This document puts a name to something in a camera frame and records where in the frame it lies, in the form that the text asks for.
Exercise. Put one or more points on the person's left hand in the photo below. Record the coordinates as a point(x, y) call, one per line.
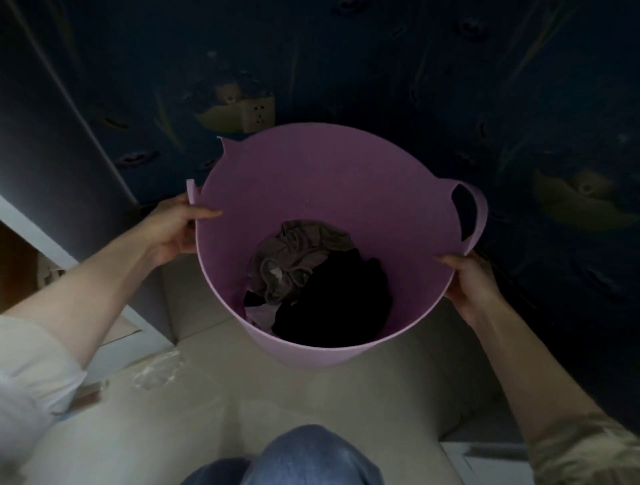
point(167, 227)

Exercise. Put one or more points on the person's right hand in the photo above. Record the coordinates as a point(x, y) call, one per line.
point(469, 286)

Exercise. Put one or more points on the person's left thumb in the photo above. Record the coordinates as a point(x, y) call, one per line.
point(200, 214)

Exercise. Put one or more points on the person's right thumb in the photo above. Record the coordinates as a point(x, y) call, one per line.
point(450, 262)

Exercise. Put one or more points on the purple plastic laundry tub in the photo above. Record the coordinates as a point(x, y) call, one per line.
point(325, 200)

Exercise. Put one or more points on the person's right forearm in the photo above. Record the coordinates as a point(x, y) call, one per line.
point(530, 362)

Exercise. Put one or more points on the person's left forearm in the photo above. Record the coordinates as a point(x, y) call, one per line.
point(85, 290)

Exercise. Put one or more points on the grey crumpled garment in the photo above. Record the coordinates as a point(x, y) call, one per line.
point(295, 262)

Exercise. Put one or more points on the white garment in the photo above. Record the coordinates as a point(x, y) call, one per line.
point(260, 316)

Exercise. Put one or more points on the black crumpled garment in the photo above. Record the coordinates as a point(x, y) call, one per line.
point(334, 307)

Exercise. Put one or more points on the clear plastic wrapper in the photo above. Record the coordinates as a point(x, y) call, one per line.
point(156, 370)

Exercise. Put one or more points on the person's blue jeans leg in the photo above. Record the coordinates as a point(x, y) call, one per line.
point(295, 457)

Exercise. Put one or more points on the beige wall socket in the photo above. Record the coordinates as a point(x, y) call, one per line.
point(258, 112)

